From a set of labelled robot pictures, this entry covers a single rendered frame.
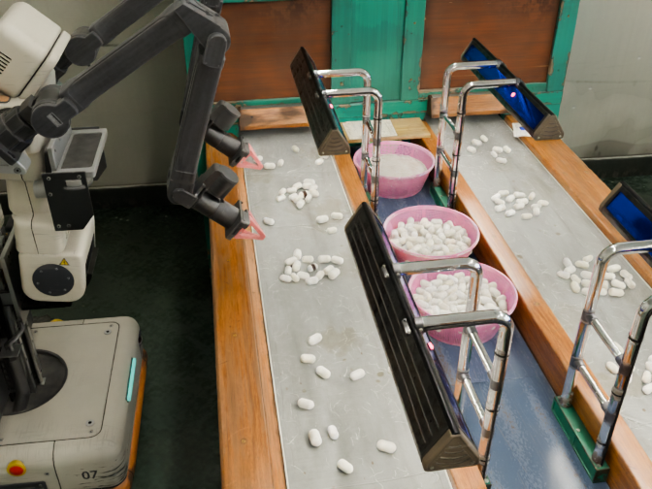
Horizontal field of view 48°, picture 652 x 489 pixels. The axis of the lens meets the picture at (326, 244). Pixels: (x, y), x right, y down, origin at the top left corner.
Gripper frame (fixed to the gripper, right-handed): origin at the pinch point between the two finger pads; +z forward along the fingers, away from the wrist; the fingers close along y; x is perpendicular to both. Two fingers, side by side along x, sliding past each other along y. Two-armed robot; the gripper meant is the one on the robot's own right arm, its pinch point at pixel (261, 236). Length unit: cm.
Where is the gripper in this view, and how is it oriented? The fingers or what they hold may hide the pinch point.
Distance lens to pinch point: 183.2
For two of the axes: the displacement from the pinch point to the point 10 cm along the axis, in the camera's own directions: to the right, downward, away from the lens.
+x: -6.4, 6.9, 3.4
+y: -1.5, -5.5, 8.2
